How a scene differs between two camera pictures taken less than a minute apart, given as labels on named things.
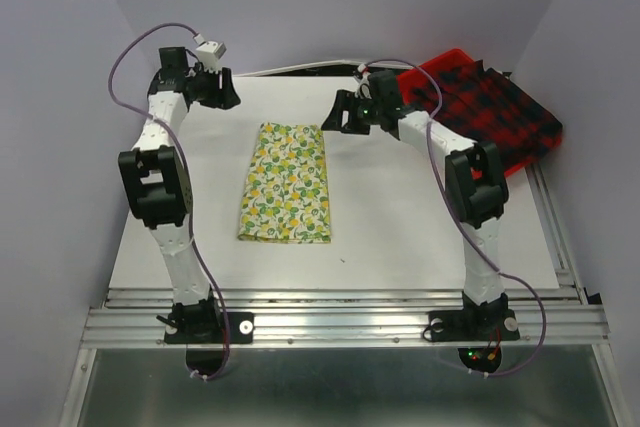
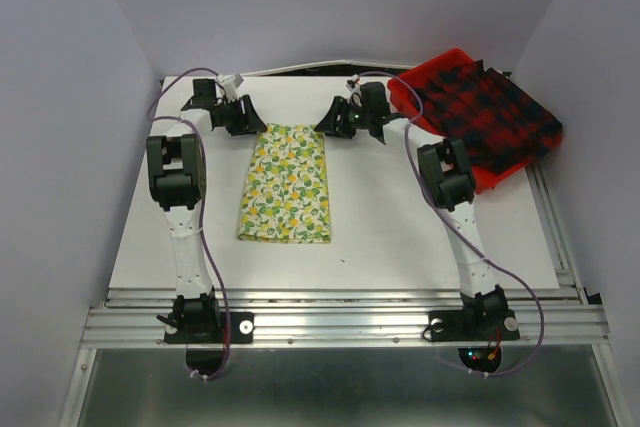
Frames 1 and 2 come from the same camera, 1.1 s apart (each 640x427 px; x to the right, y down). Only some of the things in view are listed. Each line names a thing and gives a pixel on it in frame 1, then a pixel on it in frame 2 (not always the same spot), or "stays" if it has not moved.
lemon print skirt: [286, 195] stays
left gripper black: [226, 98] → [249, 122]
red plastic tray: [414, 80] stays
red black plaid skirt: [482, 105] stays
